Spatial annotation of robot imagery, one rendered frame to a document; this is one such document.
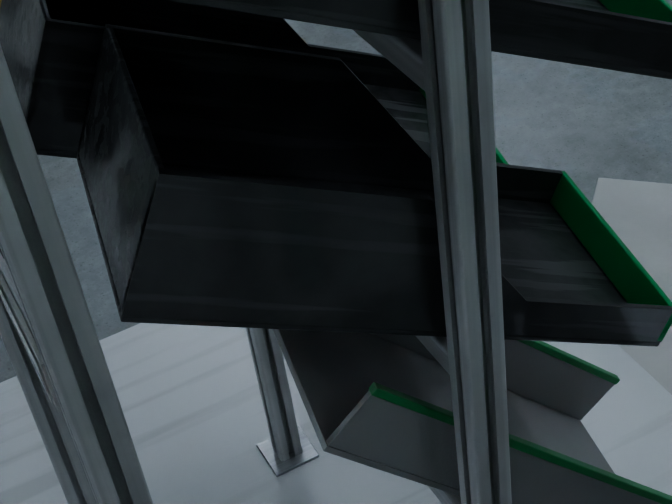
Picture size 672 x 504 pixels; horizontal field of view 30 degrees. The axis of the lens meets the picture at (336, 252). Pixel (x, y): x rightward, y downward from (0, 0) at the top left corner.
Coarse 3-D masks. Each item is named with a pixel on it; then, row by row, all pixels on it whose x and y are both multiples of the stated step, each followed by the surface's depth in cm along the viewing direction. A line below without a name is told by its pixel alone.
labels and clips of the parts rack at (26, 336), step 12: (0, 252) 56; (0, 276) 57; (0, 288) 58; (12, 300) 56; (12, 312) 57; (24, 324) 54; (24, 336) 55; (36, 348) 53; (36, 360) 54; (48, 384) 53; (60, 408) 54; (444, 492) 68
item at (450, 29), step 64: (448, 0) 44; (0, 64) 38; (448, 64) 46; (0, 128) 39; (448, 128) 48; (0, 192) 40; (448, 192) 50; (64, 256) 42; (448, 256) 53; (0, 320) 83; (64, 320) 45; (448, 320) 56; (64, 384) 45; (64, 448) 92; (128, 448) 49
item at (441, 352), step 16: (368, 32) 52; (384, 48) 51; (400, 48) 50; (416, 48) 49; (400, 64) 51; (416, 64) 49; (416, 80) 50; (0, 256) 56; (416, 336) 62; (432, 336) 60; (432, 352) 61; (448, 368) 59
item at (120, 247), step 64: (128, 64) 60; (192, 64) 61; (256, 64) 62; (320, 64) 63; (128, 128) 53; (192, 128) 63; (256, 128) 64; (320, 128) 65; (384, 128) 66; (128, 192) 53; (192, 192) 50; (256, 192) 50; (320, 192) 51; (384, 192) 53; (512, 192) 72; (576, 192) 71; (128, 256) 52; (192, 256) 51; (256, 256) 52; (320, 256) 53; (384, 256) 55; (512, 256) 66; (576, 256) 69; (128, 320) 52; (192, 320) 53; (256, 320) 55; (320, 320) 56; (384, 320) 57; (512, 320) 59; (576, 320) 61; (640, 320) 62
